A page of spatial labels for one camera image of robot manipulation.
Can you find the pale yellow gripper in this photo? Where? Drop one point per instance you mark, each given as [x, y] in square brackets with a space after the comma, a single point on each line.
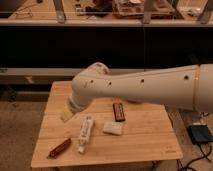
[66, 115]

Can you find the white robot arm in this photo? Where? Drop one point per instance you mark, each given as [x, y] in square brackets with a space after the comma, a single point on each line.
[188, 87]

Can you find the white sponge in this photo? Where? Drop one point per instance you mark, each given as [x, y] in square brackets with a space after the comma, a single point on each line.
[114, 128]

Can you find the white tube with label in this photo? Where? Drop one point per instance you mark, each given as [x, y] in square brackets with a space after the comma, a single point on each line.
[85, 133]

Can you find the wooden table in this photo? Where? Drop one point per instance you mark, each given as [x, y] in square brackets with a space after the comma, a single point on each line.
[147, 133]

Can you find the dark red chocolate bar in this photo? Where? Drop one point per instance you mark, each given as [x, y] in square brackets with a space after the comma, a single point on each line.
[118, 112]

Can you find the long shelf bench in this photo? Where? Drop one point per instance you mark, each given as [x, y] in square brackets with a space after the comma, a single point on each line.
[40, 71]

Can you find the black power adapter box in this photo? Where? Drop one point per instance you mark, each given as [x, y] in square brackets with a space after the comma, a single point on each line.
[199, 134]

